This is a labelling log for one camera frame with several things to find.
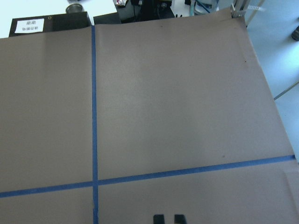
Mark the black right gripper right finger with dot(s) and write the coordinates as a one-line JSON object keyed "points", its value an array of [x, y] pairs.
{"points": [[180, 219]]}

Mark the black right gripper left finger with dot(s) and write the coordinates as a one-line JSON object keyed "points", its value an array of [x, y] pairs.
{"points": [[158, 219]]}

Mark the metal tin can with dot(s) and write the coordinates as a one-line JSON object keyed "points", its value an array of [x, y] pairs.
{"points": [[74, 8]]}

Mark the black labelled box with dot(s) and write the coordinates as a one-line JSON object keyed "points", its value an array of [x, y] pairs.
{"points": [[49, 23]]}

